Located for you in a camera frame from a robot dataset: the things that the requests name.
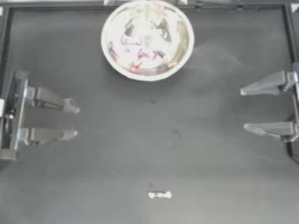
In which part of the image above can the red white candy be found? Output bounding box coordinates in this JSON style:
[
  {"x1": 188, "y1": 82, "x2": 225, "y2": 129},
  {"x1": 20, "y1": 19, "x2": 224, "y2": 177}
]
[{"x1": 122, "y1": 56, "x2": 145, "y2": 73}]

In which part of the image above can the steel bowl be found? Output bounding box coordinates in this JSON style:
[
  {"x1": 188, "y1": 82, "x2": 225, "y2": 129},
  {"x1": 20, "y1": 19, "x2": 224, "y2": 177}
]
[{"x1": 100, "y1": 0, "x2": 196, "y2": 82}]

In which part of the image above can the black table frame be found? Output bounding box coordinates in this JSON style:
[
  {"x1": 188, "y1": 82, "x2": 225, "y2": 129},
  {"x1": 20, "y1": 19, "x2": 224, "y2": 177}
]
[{"x1": 0, "y1": 0, "x2": 299, "y2": 74}]

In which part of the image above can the magenta white candy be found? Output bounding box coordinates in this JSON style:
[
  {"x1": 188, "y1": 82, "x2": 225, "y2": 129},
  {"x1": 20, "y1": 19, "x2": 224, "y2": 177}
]
[{"x1": 136, "y1": 47, "x2": 154, "y2": 60}]

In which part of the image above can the pale purple candy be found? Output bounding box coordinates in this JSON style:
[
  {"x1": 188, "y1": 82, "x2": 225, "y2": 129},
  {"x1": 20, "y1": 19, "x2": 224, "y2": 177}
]
[{"x1": 118, "y1": 34, "x2": 145, "y2": 47}]

